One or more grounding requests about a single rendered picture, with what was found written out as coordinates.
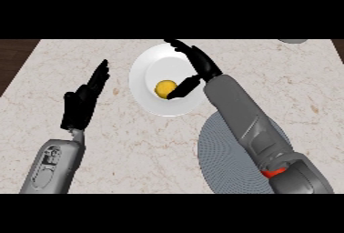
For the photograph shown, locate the yellow lemon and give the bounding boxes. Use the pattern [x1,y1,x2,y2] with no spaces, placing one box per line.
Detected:
[154,79,179,99]

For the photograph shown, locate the white round plate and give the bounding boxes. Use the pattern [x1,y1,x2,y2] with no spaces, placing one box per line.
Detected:
[127,42,210,117]

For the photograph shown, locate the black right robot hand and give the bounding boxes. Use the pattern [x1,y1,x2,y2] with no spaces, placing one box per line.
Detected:
[163,38,225,100]

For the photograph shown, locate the grey round placemat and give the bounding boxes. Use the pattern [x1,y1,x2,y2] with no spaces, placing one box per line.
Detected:
[197,111,293,195]

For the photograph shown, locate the grey round object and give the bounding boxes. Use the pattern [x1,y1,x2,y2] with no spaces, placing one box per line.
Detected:
[277,38,311,45]

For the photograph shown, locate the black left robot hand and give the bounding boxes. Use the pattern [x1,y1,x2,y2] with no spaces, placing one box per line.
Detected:
[60,58,113,132]

